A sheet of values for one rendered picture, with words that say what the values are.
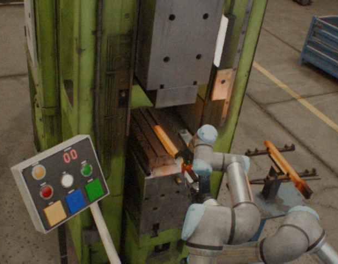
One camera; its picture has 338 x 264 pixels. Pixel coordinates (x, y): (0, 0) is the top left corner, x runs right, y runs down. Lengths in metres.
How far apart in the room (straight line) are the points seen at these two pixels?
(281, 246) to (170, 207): 0.89
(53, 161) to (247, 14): 1.10
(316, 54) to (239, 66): 3.71
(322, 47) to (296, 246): 4.45
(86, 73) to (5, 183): 1.73
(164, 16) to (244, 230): 0.84
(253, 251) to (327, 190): 2.29
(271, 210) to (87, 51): 1.28
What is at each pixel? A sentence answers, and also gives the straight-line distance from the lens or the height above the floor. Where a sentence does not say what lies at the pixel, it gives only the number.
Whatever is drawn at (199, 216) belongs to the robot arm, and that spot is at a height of 1.33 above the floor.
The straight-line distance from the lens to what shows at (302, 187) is 2.02.
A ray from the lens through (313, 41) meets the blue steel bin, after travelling 5.70.
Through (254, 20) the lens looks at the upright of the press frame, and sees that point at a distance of 1.97.
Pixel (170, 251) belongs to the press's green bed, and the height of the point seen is 0.17.
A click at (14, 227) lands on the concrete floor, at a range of 2.92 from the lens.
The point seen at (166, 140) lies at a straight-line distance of 1.97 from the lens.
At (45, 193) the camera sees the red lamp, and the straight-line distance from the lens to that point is 1.57.
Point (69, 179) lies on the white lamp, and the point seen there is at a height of 1.09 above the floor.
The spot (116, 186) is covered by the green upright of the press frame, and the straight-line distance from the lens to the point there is 2.16.
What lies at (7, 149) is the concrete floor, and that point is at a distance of 3.57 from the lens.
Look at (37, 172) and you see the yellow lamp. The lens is 1.55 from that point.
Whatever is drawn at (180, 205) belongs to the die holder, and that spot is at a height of 0.66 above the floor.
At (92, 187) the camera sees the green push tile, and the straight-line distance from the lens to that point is 1.68.
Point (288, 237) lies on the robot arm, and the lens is 1.38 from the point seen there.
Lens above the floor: 2.20
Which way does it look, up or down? 35 degrees down
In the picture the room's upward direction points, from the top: 8 degrees clockwise
